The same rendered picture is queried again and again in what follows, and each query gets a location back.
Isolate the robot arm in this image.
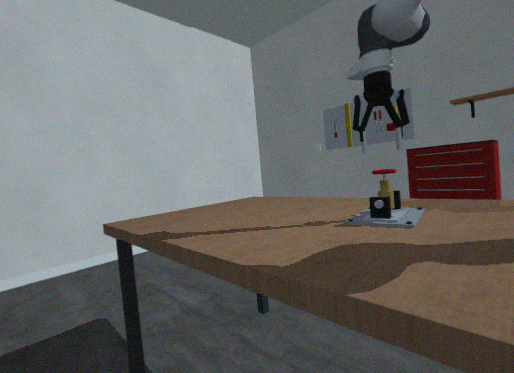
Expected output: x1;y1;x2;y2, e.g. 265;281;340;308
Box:
345;0;430;80

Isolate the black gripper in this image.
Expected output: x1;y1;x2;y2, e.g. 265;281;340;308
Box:
353;71;409;153

